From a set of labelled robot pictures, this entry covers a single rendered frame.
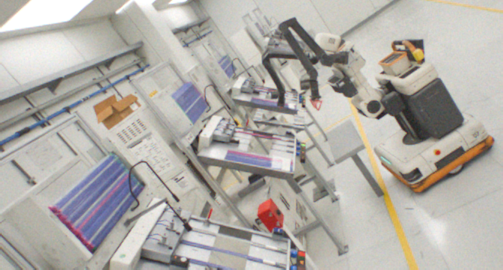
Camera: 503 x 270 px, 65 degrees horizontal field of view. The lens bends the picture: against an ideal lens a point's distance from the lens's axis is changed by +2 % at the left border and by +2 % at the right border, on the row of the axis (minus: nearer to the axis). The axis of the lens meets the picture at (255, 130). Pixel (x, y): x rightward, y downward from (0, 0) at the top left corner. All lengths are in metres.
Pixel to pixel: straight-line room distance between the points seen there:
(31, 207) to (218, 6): 9.53
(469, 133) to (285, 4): 8.01
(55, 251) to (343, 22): 9.63
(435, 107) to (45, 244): 2.50
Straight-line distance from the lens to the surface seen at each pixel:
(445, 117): 3.10
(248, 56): 7.68
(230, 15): 10.79
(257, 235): 2.14
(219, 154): 2.92
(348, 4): 10.65
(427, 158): 3.08
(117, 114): 2.96
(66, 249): 1.72
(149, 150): 2.94
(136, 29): 6.39
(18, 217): 1.74
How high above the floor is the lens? 1.76
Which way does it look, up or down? 13 degrees down
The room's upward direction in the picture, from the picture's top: 36 degrees counter-clockwise
